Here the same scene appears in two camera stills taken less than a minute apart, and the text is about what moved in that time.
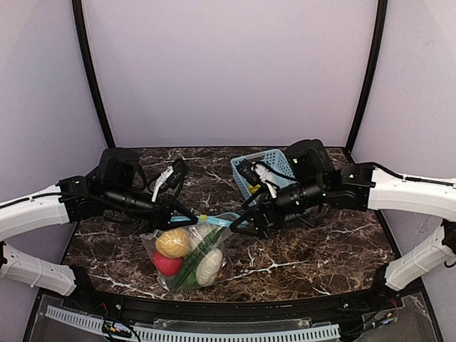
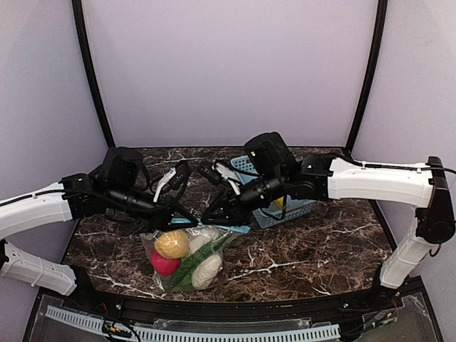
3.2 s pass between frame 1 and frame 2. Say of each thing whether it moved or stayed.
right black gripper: moved
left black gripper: stayed
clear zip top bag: stayed
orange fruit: stayed
